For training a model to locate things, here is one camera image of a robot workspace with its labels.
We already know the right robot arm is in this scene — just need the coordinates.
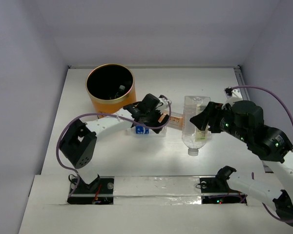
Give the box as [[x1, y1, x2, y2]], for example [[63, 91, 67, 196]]
[[190, 100, 293, 227]]

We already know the green yellow label bottle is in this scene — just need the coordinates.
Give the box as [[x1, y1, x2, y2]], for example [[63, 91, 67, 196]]
[[182, 96, 210, 156]]

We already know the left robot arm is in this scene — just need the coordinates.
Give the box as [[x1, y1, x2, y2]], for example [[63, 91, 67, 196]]
[[56, 94, 171, 193]]

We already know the orange cylindrical bin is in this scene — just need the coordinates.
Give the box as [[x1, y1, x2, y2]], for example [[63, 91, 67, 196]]
[[85, 64, 137, 114]]

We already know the blue label bottle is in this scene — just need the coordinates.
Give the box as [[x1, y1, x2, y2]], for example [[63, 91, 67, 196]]
[[125, 126, 167, 137]]

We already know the silver taped front rail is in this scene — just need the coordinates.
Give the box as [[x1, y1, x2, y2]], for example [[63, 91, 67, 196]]
[[67, 175, 248, 205]]

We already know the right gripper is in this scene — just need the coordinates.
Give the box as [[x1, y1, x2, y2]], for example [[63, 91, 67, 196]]
[[190, 99, 250, 142]]

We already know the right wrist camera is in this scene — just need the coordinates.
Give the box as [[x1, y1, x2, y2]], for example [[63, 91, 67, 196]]
[[224, 87, 243, 105]]

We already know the orange label bottle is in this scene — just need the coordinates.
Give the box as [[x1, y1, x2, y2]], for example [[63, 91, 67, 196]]
[[166, 112, 183, 130]]

